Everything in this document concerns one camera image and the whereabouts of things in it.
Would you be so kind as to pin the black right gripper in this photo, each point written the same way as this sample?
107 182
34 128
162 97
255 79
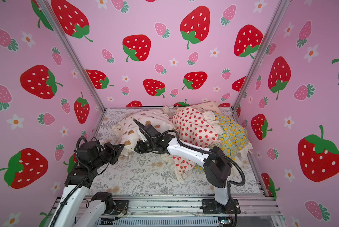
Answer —
148 135

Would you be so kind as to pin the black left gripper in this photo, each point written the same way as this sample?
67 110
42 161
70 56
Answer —
114 152

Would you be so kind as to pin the cream large-bear print pillow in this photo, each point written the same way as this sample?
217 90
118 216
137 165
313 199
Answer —
127 131

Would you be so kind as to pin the strawberry print pillow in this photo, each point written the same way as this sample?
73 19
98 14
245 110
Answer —
195 127

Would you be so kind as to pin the cream bear print pillow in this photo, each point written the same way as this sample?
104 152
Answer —
207 106

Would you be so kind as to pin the lemon print pillow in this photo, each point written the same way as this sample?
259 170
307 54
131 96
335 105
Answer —
231 137

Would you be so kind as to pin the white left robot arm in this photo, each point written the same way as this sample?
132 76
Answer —
77 184

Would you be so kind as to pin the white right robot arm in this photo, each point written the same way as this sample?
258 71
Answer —
216 165

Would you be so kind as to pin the floral grey table mat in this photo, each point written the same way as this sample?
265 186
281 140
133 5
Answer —
149 174

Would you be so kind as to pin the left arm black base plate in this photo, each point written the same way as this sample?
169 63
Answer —
108 207

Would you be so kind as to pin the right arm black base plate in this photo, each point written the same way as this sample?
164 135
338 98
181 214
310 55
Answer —
210 206

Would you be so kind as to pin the left aluminium frame post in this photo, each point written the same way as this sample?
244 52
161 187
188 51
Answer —
50 16

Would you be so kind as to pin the aluminium frame post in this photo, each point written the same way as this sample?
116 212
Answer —
271 29
50 16

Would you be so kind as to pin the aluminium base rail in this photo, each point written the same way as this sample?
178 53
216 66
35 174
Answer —
184 211

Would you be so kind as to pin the right aluminium frame post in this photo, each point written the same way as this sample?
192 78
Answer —
271 29

